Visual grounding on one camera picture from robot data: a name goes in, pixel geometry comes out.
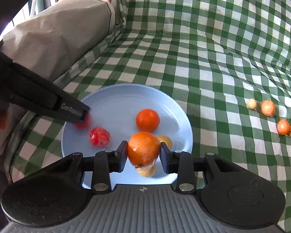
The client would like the orange tomato on plate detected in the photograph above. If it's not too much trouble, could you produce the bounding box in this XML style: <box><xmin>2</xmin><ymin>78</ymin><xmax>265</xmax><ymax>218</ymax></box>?
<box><xmin>135</xmin><ymin>109</ymin><xmax>160</xmax><ymax>132</ymax></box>

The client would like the white garment steamer stand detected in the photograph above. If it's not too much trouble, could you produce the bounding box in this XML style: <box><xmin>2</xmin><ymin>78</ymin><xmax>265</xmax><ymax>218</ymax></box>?
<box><xmin>29</xmin><ymin>0</ymin><xmax>39</xmax><ymax>18</ymax></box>

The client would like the red wrapped fruit on plate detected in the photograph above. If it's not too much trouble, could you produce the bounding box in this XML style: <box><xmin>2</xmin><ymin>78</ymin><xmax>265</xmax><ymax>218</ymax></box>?
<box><xmin>89</xmin><ymin>127</ymin><xmax>111</xmax><ymax>148</ymax></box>

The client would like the beige round fruit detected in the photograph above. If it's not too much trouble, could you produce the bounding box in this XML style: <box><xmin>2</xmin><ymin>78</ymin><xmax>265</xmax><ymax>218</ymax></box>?
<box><xmin>157</xmin><ymin>135</ymin><xmax>173</xmax><ymax>150</ymax></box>
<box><xmin>135</xmin><ymin>164</ymin><xmax>157</xmax><ymax>177</ymax></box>

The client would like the beige round fruit upper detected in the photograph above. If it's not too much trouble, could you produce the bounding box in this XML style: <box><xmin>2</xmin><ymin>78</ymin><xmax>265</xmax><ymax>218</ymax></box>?
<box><xmin>157</xmin><ymin>135</ymin><xmax>173</xmax><ymax>150</ymax></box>

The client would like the orange fruit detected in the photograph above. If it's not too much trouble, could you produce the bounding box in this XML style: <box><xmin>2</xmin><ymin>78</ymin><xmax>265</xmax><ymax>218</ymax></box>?
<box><xmin>127</xmin><ymin>131</ymin><xmax>160</xmax><ymax>167</ymax></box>
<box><xmin>260</xmin><ymin>99</ymin><xmax>276</xmax><ymax>117</ymax></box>
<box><xmin>277</xmin><ymin>119</ymin><xmax>291</xmax><ymax>136</ymax></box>

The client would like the green white checkered cloth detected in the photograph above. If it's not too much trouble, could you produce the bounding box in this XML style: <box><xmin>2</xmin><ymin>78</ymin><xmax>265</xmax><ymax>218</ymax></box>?
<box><xmin>4</xmin><ymin>0</ymin><xmax>291</xmax><ymax>233</ymax></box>

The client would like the red fruit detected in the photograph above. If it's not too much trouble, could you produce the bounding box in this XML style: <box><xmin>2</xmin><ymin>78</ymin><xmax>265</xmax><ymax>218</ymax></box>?
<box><xmin>75</xmin><ymin>114</ymin><xmax>91</xmax><ymax>129</ymax></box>
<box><xmin>89</xmin><ymin>127</ymin><xmax>111</xmax><ymax>148</ymax></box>

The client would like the beige round fruit lower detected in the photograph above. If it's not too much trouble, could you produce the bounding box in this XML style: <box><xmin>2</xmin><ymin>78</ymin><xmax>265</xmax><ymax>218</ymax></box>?
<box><xmin>135</xmin><ymin>164</ymin><xmax>157</xmax><ymax>177</ymax></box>

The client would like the light blue plate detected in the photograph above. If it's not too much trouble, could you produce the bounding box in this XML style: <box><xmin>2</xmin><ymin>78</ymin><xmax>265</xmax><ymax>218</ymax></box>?
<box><xmin>61</xmin><ymin>83</ymin><xmax>194</xmax><ymax>190</ymax></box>

